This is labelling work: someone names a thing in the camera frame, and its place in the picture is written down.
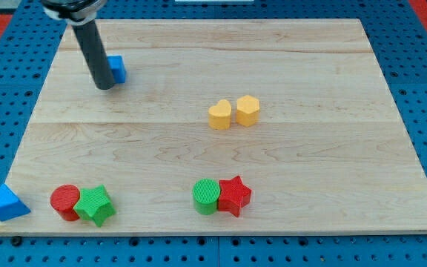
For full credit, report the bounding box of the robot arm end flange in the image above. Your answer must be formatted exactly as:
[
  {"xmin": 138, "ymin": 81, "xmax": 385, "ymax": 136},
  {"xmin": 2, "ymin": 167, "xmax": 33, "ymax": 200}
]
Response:
[{"xmin": 40, "ymin": 0, "xmax": 107, "ymax": 26}]

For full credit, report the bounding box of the green circle block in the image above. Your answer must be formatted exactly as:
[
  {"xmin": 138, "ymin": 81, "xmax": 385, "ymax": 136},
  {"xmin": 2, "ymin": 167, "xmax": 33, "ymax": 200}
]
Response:
[{"xmin": 192, "ymin": 178, "xmax": 221, "ymax": 215}]

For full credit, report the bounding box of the red star block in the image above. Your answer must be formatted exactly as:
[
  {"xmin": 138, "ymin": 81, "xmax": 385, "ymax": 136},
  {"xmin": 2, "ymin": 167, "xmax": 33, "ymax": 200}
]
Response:
[{"xmin": 217, "ymin": 176, "xmax": 252, "ymax": 217}]

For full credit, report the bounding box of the green star block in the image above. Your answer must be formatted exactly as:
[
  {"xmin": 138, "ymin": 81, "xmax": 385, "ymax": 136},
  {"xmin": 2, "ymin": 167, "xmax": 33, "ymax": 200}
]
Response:
[{"xmin": 73, "ymin": 185, "xmax": 116, "ymax": 227}]

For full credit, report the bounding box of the red circle block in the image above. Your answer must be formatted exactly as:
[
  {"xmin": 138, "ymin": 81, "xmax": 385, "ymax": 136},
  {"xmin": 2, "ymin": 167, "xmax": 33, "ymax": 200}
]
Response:
[{"xmin": 50, "ymin": 184, "xmax": 80, "ymax": 221}]

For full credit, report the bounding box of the yellow heart block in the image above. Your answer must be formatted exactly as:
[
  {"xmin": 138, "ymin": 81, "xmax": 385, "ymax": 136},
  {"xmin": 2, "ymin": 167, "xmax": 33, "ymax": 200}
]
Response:
[{"xmin": 208, "ymin": 99, "xmax": 232, "ymax": 130}]

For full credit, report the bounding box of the wooden board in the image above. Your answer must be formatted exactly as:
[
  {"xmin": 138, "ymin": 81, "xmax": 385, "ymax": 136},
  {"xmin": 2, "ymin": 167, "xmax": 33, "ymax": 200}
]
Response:
[{"xmin": 0, "ymin": 19, "xmax": 427, "ymax": 237}]

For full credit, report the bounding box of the yellow hexagon block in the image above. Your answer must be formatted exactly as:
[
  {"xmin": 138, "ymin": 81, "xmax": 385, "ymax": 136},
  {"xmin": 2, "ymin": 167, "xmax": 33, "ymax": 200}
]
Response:
[{"xmin": 236, "ymin": 95, "xmax": 260, "ymax": 127}]

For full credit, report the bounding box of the blue cube block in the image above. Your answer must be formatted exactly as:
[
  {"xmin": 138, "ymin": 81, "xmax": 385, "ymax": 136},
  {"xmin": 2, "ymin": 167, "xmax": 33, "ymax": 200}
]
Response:
[{"xmin": 107, "ymin": 55, "xmax": 126, "ymax": 84}]

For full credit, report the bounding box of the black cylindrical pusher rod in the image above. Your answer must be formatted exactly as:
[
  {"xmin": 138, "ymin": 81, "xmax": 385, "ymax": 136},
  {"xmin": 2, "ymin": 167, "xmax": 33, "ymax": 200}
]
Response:
[{"xmin": 73, "ymin": 20, "xmax": 116, "ymax": 90}]

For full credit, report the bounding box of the blue triangle block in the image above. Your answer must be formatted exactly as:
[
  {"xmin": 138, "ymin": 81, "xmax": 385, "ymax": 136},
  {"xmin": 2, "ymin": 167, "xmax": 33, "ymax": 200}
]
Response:
[{"xmin": 0, "ymin": 184, "xmax": 30, "ymax": 222}]

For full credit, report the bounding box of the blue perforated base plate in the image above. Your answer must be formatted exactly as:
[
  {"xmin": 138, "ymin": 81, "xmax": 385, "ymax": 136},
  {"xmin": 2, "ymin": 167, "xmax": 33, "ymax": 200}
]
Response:
[{"xmin": 0, "ymin": 1, "xmax": 427, "ymax": 266}]

